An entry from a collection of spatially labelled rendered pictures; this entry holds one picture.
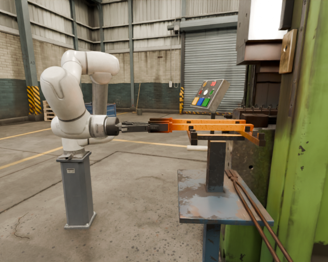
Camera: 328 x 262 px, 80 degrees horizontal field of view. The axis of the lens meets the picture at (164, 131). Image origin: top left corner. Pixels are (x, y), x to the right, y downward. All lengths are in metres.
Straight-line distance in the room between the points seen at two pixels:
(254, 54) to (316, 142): 0.58
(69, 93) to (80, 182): 1.09
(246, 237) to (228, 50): 8.43
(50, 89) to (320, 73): 0.91
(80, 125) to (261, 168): 0.92
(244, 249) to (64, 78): 1.31
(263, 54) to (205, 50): 8.16
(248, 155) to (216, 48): 8.37
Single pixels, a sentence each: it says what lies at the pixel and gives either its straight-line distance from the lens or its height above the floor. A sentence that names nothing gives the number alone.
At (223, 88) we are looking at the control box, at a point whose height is 1.13.
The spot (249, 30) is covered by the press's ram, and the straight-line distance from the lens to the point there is 1.22.
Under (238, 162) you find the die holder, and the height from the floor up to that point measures 0.72.
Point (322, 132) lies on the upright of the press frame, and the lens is 0.95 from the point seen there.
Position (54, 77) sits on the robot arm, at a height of 1.15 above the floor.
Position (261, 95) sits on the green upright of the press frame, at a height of 1.07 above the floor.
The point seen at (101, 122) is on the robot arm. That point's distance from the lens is 0.77.
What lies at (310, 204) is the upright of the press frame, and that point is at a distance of 1.04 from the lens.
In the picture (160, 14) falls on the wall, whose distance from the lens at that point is 10.52.
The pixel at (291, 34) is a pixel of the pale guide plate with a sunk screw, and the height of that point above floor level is 1.33.
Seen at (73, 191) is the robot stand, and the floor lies 0.34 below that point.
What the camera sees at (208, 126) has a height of 0.97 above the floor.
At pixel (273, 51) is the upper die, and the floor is 1.32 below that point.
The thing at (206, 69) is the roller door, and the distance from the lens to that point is 9.26.
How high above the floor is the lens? 1.11
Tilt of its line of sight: 12 degrees down
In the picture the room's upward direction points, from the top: straight up
